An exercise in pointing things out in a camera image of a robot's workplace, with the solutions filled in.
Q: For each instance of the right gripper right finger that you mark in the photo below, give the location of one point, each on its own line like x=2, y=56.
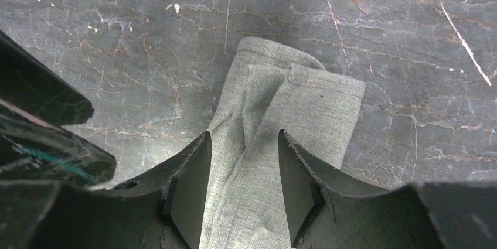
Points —
x=327, y=208

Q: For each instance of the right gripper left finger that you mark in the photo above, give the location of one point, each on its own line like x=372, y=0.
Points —
x=160, y=208

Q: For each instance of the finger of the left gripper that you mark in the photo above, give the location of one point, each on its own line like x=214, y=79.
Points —
x=32, y=149
x=29, y=85

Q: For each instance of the grey cloth napkin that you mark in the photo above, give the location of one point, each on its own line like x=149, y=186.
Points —
x=270, y=87

